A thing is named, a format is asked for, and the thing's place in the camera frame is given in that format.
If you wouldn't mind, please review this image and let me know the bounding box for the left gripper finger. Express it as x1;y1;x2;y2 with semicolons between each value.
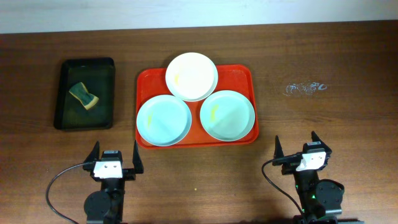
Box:
84;141;100;163
132;141;143;170

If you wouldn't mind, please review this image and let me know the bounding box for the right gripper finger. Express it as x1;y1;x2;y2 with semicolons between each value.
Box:
311;131;325;146
274;135;284;159

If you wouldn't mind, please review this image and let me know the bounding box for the light blue plate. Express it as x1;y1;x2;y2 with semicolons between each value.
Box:
200;90;256;142
136;95;192;147

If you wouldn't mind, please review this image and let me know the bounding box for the green yellow sponge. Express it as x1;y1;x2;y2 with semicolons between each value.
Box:
68;82;99;110

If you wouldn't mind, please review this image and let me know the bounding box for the white plate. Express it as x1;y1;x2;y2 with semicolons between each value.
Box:
165;52;218;101

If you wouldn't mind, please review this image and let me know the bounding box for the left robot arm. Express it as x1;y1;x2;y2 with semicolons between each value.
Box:
83;142;144;223

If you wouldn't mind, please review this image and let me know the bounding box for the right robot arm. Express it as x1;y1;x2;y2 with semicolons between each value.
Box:
272;132;345;223

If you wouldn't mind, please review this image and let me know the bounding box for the black plastic tray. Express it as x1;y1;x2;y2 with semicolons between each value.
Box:
53;57;116;131

